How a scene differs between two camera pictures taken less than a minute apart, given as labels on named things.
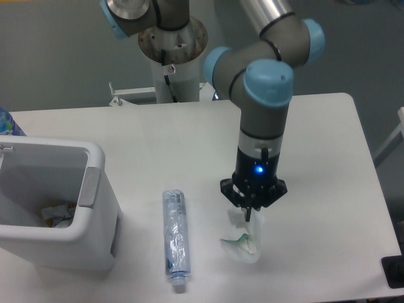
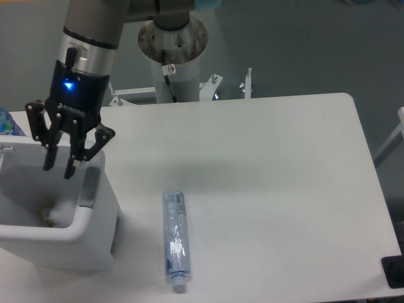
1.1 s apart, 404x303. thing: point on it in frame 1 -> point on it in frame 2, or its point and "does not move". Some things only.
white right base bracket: x=206 y=92 does not move
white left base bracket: x=118 y=101 does not move
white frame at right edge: x=399 y=128 does not move
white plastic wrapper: x=245 y=246 -> x=60 y=215
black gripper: x=258 y=180 -> x=74 y=103
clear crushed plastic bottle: x=176 y=236 does not move
